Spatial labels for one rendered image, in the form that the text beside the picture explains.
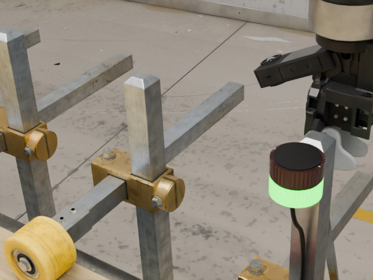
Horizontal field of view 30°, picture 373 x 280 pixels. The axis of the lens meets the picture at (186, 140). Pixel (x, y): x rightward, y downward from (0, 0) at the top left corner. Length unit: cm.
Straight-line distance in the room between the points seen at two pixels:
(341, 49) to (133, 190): 37
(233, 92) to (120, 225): 131
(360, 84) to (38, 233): 43
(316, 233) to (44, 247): 33
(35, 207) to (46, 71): 236
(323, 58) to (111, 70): 59
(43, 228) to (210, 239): 150
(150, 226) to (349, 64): 39
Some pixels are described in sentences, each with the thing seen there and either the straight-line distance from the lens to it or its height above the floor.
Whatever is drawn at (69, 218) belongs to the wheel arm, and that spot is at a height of 96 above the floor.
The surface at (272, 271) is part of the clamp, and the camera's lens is 98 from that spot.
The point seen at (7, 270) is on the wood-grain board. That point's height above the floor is 90.
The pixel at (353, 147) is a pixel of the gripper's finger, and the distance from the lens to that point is 91.
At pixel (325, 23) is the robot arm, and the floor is 123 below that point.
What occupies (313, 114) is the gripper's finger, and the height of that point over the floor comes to 112.
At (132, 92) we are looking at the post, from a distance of 91.
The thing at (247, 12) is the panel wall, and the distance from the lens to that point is 392.
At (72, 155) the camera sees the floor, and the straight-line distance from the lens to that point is 284.
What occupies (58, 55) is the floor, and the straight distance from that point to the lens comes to 369.
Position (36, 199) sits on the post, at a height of 84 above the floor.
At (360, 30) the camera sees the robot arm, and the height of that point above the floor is 123.
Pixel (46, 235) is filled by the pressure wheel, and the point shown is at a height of 98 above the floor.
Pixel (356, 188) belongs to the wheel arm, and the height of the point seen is 86.
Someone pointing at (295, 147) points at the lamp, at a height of 111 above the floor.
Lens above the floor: 154
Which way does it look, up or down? 32 degrees down
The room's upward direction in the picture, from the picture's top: 3 degrees counter-clockwise
